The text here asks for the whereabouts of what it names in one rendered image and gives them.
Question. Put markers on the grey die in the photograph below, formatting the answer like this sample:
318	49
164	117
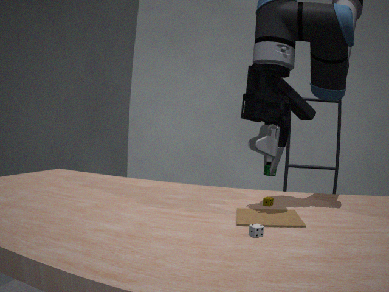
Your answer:
256	230

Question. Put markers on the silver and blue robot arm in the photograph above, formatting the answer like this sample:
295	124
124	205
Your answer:
330	30

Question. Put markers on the yellow die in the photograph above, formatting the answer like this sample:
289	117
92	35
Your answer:
268	201

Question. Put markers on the green die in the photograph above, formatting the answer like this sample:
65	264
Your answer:
267	170

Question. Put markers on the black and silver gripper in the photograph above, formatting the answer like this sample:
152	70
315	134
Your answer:
263	103

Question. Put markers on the tan flat mat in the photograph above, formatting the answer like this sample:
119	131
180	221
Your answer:
278	218

